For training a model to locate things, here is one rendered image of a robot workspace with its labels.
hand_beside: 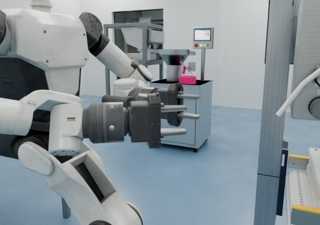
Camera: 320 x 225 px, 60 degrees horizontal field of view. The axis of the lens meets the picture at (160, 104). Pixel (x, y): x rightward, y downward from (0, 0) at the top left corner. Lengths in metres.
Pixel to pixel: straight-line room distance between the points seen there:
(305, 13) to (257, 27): 5.09
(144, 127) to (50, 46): 0.38
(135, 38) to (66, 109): 3.59
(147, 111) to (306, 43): 0.32
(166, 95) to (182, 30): 5.16
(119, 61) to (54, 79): 0.33
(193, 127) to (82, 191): 2.27
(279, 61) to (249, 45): 4.78
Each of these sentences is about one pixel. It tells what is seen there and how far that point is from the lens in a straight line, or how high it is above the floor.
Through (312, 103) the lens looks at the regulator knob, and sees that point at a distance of 0.48.
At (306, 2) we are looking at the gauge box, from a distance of 0.49.
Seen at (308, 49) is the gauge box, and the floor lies 1.14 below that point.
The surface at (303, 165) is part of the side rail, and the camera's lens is 0.85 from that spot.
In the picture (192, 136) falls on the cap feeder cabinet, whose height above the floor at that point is 0.20.
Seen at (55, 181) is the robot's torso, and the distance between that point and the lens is 0.92.
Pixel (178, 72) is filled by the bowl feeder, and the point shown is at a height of 0.87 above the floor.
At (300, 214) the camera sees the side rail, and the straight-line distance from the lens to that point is 0.60.
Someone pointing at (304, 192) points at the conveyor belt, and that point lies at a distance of 0.74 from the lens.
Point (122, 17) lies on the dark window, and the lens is 6.68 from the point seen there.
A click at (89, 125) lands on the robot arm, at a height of 0.99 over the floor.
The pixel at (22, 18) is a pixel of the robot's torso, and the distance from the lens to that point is 0.82.
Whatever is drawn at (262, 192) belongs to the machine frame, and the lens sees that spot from 0.91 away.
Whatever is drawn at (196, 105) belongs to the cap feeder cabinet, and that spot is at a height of 0.54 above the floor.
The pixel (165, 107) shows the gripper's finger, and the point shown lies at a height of 1.01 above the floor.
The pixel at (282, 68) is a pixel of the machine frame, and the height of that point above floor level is 1.09.
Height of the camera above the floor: 1.14
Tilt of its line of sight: 11 degrees down
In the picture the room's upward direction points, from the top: straight up
